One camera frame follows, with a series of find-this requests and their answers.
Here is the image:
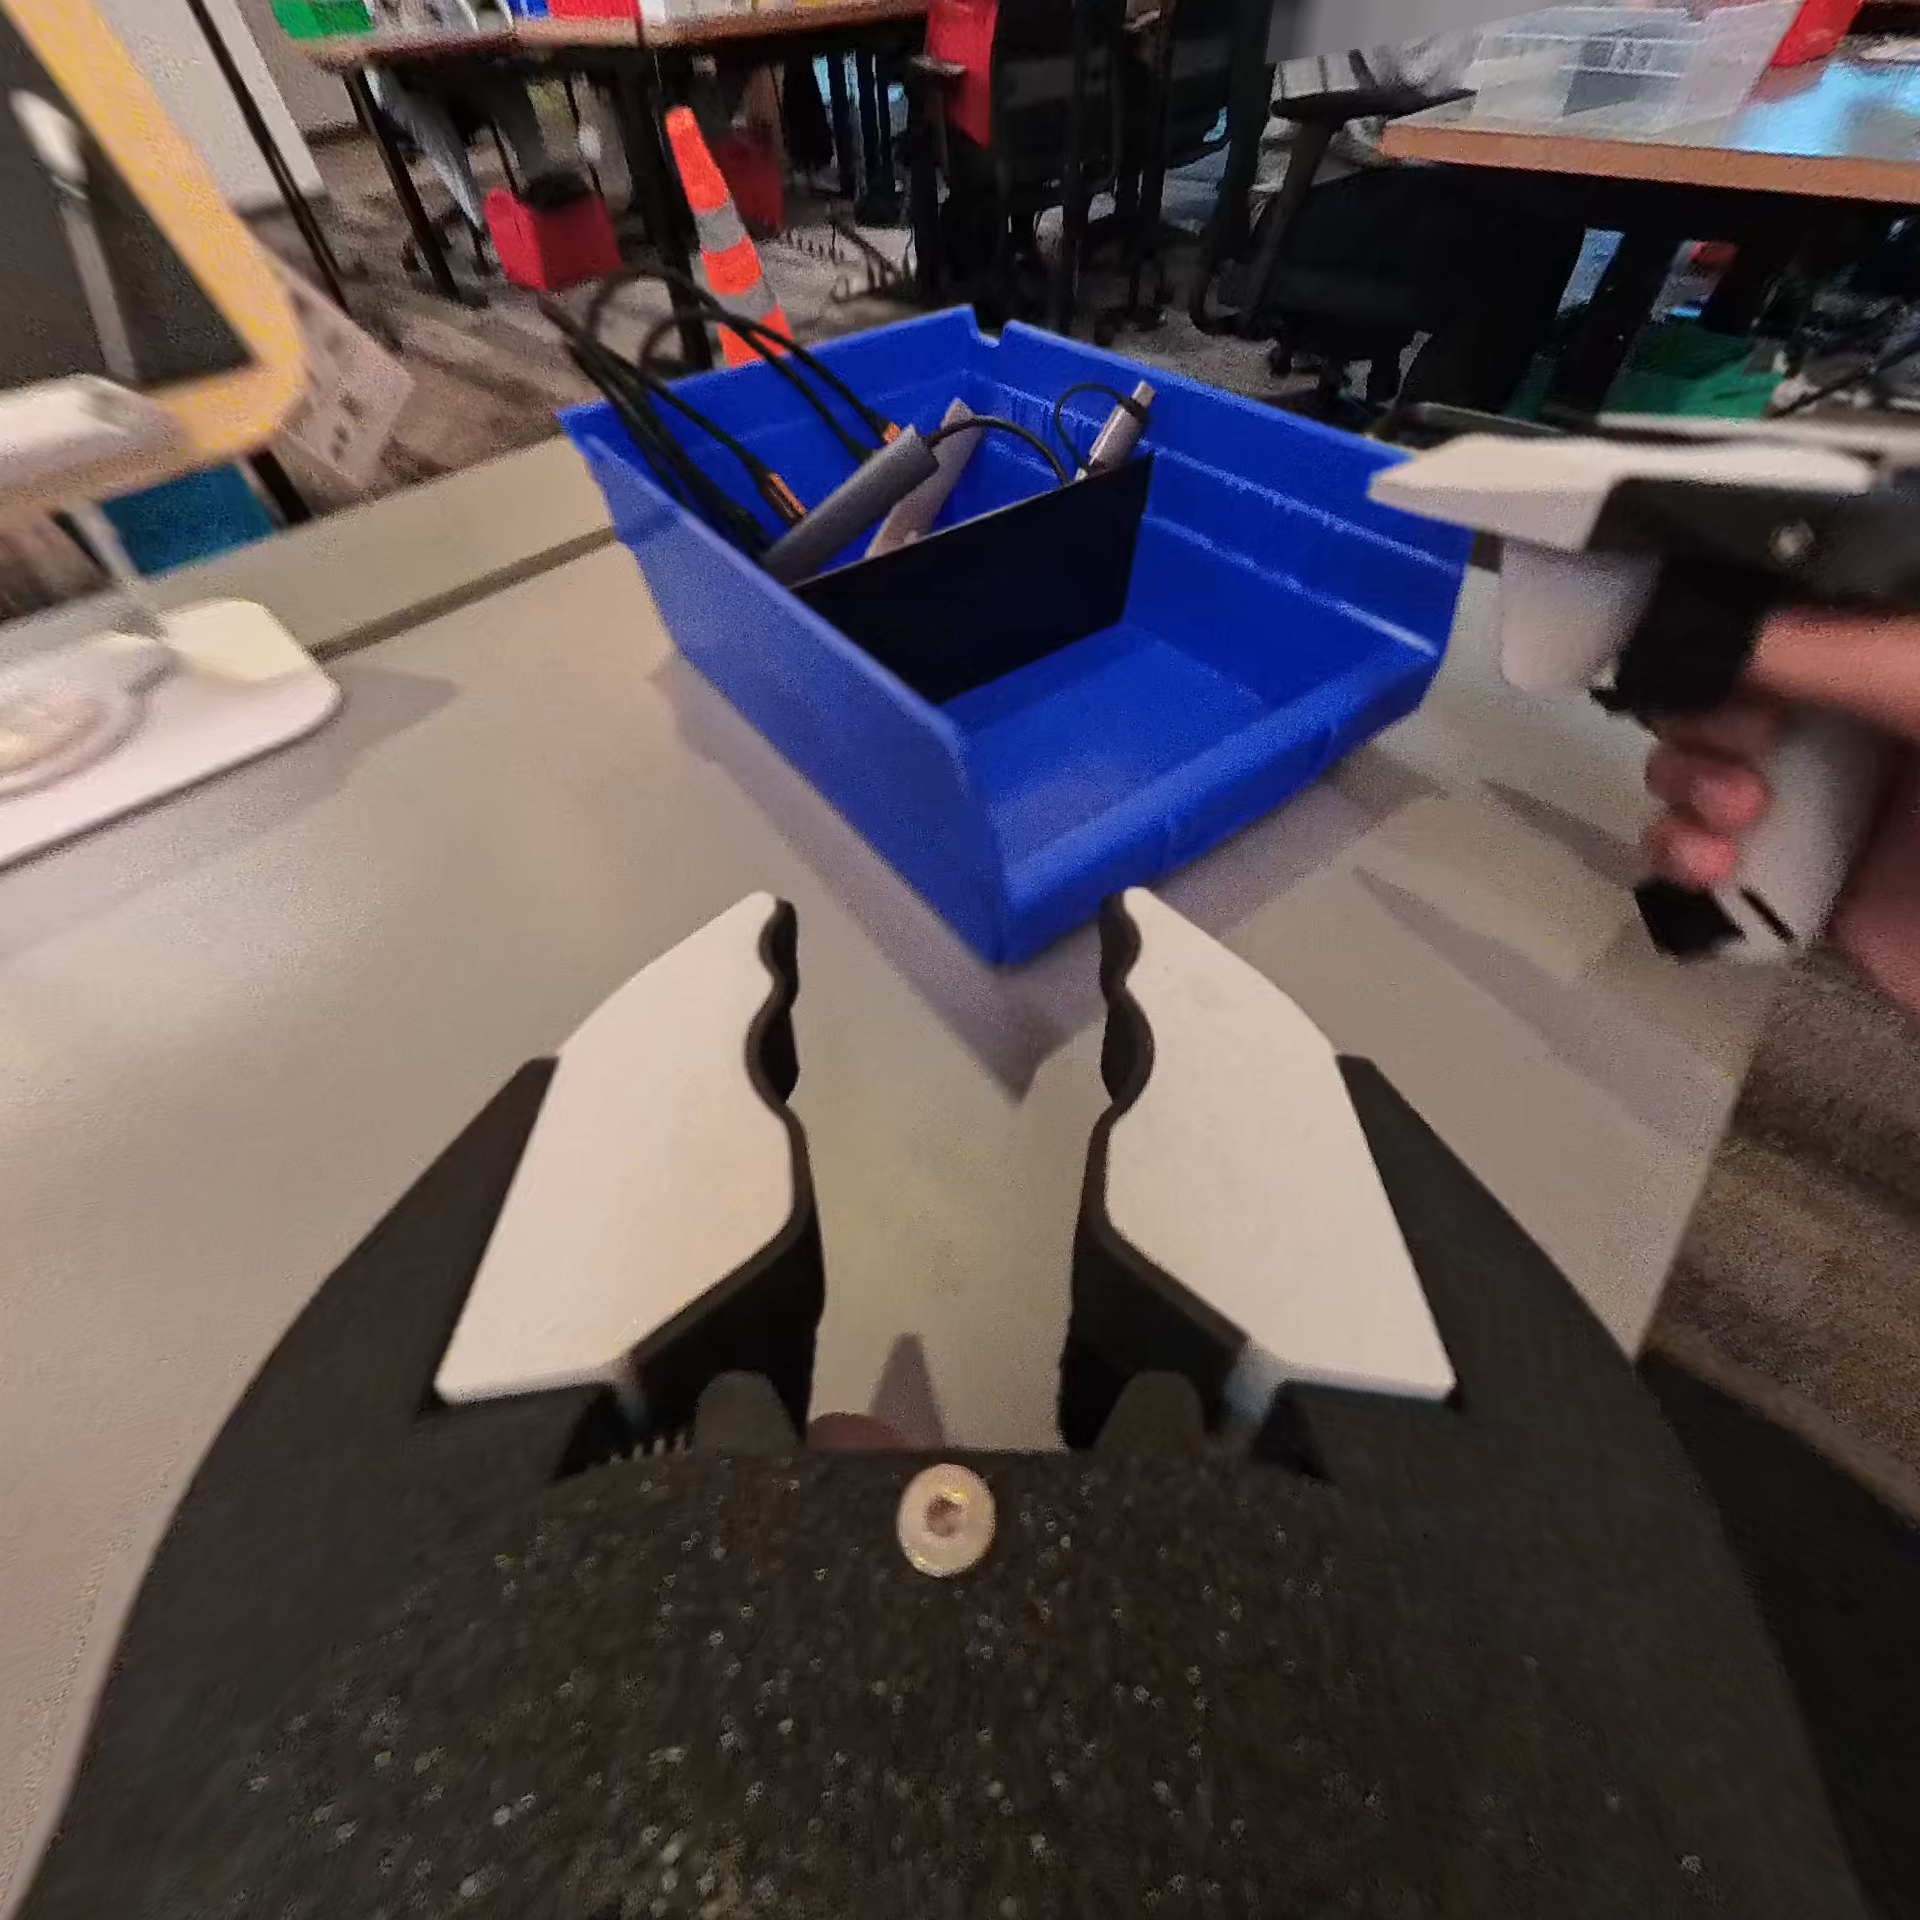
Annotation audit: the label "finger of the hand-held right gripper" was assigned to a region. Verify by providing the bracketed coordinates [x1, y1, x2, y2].
[1370, 436, 1659, 692]

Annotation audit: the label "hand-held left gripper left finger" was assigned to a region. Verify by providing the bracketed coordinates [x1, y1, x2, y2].
[432, 890, 827, 1409]

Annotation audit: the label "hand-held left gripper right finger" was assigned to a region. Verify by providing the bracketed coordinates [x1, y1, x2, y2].
[1069, 885, 1461, 1418]

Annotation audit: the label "blue storage bin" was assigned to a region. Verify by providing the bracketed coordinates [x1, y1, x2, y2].
[559, 304, 1479, 964]

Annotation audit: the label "silver USB hub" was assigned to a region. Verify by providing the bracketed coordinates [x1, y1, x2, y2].
[862, 395, 978, 561]

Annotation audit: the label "dark grey USB hub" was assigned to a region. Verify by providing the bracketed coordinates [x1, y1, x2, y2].
[763, 378, 1161, 589]

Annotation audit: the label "black cable blue plugs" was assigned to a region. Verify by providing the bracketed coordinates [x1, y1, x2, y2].
[537, 293, 774, 561]

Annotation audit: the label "grey desk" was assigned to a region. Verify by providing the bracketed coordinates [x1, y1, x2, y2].
[0, 436, 1796, 1920]

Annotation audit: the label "person's right hand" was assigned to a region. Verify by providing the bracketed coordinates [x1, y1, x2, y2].
[1642, 607, 1920, 1016]

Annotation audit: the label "green bin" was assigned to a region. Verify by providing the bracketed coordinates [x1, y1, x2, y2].
[1604, 321, 1789, 423]

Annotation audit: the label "black office chair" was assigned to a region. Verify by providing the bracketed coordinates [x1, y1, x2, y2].
[1193, 43, 1591, 412]

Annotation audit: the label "wooden-edged table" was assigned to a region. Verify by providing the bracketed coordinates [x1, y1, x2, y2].
[1378, 52, 1920, 412]

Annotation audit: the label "clear plastic box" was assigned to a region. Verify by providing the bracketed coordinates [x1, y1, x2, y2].
[1464, 0, 1804, 136]

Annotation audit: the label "black bin divider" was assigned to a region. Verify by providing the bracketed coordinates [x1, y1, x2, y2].
[792, 449, 1159, 705]

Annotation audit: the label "white lamp stand base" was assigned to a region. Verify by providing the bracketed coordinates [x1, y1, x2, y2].
[0, 590, 346, 876]

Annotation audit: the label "blue box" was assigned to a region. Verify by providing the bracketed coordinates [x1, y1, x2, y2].
[103, 462, 282, 576]

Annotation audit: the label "orange traffic cone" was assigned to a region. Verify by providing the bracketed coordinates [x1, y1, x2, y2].
[665, 105, 799, 369]

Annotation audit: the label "small red bin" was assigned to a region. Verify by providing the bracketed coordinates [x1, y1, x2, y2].
[483, 176, 625, 293]

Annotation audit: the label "black panel wooden board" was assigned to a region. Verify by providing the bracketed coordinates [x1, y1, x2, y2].
[0, 0, 314, 466]

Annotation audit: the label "wooden table black legs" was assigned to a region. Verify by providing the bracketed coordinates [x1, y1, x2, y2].
[294, 0, 937, 322]

